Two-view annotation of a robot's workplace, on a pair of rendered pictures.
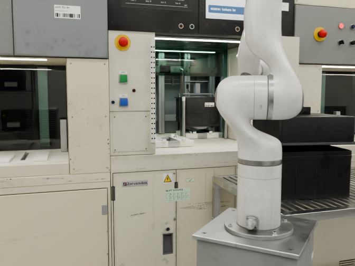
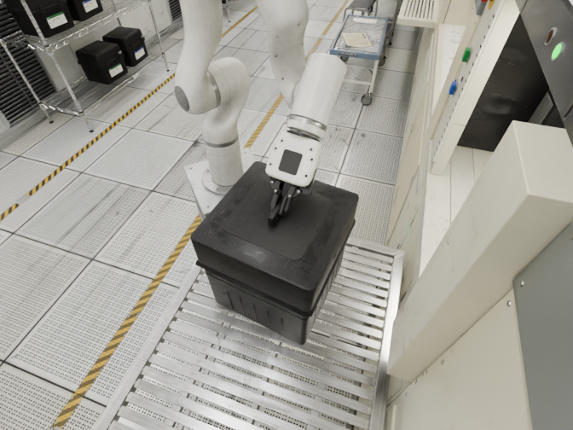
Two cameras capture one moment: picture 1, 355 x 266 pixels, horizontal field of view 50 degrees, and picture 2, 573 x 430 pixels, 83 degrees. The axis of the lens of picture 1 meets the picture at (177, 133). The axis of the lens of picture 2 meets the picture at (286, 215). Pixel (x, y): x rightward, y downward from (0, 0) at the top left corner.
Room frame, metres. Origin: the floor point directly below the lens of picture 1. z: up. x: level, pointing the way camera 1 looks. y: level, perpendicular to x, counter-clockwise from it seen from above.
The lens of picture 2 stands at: (1.75, -0.85, 1.60)
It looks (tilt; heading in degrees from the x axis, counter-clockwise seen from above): 49 degrees down; 125
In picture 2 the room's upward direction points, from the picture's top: straight up
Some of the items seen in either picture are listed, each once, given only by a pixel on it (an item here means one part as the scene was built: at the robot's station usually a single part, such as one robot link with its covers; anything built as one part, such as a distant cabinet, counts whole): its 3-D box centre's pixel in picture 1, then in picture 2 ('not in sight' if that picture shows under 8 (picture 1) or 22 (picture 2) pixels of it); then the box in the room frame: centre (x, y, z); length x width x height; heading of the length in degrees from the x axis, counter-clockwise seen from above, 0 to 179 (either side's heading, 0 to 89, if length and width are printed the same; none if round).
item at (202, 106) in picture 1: (196, 106); not in sight; (2.37, -0.12, 1.06); 0.24 x 0.20 x 0.32; 107
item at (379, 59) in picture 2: not in sight; (359, 57); (0.47, 2.17, 0.24); 0.97 x 0.52 x 0.48; 109
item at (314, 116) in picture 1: (299, 123); (279, 224); (1.46, -0.47, 1.02); 0.29 x 0.29 x 0.13; 9
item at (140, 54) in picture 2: not in sight; (126, 46); (-1.40, 0.93, 0.31); 0.30 x 0.28 x 0.26; 111
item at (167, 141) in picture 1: (168, 140); not in sight; (1.99, 0.05, 0.89); 0.22 x 0.21 x 0.04; 17
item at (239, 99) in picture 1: (248, 119); (222, 100); (1.04, -0.20, 1.07); 0.19 x 0.12 x 0.24; 80
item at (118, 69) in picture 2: not in sight; (102, 61); (-1.28, 0.60, 0.31); 0.30 x 0.28 x 0.26; 103
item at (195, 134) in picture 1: (196, 133); not in sight; (2.37, -0.12, 0.89); 0.22 x 0.21 x 0.04; 17
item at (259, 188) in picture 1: (258, 195); (224, 158); (1.04, -0.23, 0.85); 0.19 x 0.19 x 0.18
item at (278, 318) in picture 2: (298, 168); (280, 265); (1.46, -0.47, 0.85); 0.28 x 0.28 x 0.17; 9
